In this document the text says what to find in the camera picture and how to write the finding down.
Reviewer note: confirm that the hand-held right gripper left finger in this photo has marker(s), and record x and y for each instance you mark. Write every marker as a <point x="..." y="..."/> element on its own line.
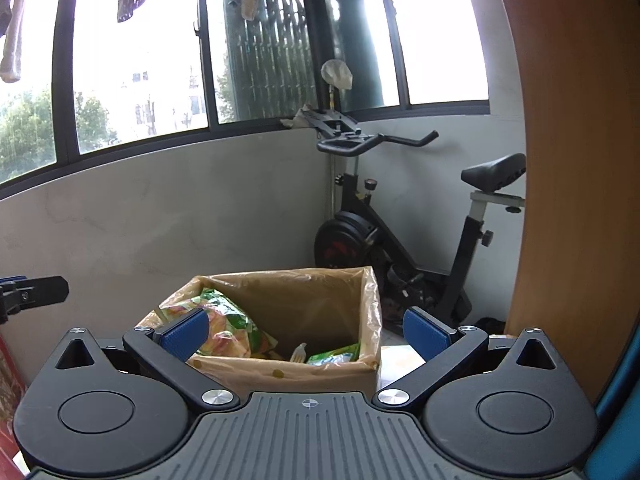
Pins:
<point x="185" y="332"/>

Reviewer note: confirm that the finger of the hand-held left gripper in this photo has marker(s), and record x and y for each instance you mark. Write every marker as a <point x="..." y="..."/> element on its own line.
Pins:
<point x="11" y="278"/>
<point x="42" y="291"/>

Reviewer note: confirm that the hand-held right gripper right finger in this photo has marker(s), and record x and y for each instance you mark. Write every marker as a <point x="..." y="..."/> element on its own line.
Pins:
<point x="425" y="335"/>

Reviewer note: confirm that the large green snack bag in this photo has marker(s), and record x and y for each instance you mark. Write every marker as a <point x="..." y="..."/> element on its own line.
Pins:
<point x="235" y="320"/>

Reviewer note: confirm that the light green snack packet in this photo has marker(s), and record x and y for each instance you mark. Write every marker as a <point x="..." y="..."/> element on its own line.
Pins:
<point x="335" y="357"/>

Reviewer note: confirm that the brown cardboard box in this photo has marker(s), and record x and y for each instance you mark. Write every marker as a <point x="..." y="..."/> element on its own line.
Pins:
<point x="320" y="305"/>

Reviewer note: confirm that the pale wrapper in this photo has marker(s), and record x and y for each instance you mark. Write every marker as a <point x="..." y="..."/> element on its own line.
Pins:
<point x="298" y="354"/>

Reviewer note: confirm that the red patterned cloth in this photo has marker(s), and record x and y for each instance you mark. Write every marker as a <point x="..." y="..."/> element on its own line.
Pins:
<point x="10" y="400"/>

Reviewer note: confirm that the black exercise bike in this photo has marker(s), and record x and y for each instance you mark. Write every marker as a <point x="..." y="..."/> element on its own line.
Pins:
<point x="350" y="245"/>

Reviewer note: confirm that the teal blue curtain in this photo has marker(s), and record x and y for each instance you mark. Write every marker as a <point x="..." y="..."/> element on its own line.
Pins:
<point x="620" y="420"/>

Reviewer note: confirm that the wooden panel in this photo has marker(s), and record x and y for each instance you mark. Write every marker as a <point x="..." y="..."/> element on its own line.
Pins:
<point x="575" y="160"/>

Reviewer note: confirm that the crumpled beige rag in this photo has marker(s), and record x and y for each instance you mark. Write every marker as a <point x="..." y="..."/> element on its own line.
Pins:
<point x="296" y="117"/>

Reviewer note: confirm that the pole with white cover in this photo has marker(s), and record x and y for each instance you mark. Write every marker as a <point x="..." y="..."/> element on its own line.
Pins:
<point x="337" y="74"/>

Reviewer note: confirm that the perforated metal screen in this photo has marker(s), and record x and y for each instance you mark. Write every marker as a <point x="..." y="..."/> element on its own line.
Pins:
<point x="280" y="35"/>

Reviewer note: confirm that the dark window frame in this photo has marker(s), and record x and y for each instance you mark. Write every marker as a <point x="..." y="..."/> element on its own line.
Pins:
<point x="65" y="85"/>

